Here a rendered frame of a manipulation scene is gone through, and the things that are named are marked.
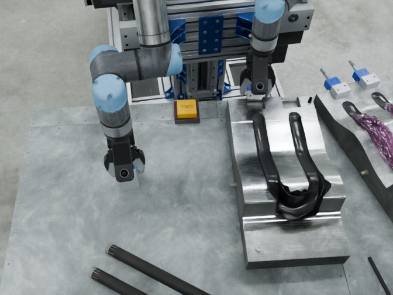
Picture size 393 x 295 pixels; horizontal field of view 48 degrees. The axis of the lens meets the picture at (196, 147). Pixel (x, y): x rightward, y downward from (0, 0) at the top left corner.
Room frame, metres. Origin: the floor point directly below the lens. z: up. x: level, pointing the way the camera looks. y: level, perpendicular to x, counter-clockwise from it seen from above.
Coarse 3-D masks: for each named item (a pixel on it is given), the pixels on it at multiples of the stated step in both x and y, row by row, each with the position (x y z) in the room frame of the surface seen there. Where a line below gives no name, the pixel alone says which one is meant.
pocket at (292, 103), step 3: (291, 99) 0.89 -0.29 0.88; (294, 99) 0.89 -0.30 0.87; (297, 99) 0.88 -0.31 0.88; (282, 102) 0.88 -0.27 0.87; (285, 102) 0.88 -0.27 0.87; (288, 102) 0.88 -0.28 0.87; (291, 102) 0.88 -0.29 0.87; (294, 102) 0.88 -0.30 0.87; (297, 102) 0.88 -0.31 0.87; (285, 105) 0.87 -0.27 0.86; (288, 105) 0.87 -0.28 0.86; (291, 105) 0.87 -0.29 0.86; (294, 105) 0.87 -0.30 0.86; (297, 105) 0.87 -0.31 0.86; (300, 105) 0.85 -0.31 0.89
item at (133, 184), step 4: (136, 176) 0.62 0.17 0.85; (132, 180) 0.61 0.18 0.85; (136, 180) 0.61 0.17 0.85; (120, 184) 0.60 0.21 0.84; (124, 184) 0.60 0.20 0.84; (128, 184) 0.60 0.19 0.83; (132, 184) 0.60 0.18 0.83; (136, 184) 0.61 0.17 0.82; (124, 188) 0.60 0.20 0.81; (128, 188) 0.60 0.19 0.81; (132, 188) 0.60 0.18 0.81; (136, 188) 0.61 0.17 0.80
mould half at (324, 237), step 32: (288, 128) 0.77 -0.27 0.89; (256, 160) 0.65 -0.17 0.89; (288, 160) 0.65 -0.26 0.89; (320, 160) 0.65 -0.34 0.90; (256, 192) 0.53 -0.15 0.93; (256, 224) 0.48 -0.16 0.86; (288, 224) 0.48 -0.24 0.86; (320, 224) 0.48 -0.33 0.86; (256, 256) 0.39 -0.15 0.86; (288, 256) 0.39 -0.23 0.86; (320, 256) 0.39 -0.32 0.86
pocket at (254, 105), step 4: (248, 104) 0.87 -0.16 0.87; (252, 104) 0.87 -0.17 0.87; (256, 104) 0.87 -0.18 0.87; (260, 104) 0.88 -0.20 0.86; (264, 104) 0.86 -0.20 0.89; (248, 108) 0.86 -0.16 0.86; (252, 108) 0.86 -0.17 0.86; (256, 108) 0.86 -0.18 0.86; (260, 108) 0.86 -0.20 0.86; (264, 108) 0.85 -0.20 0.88
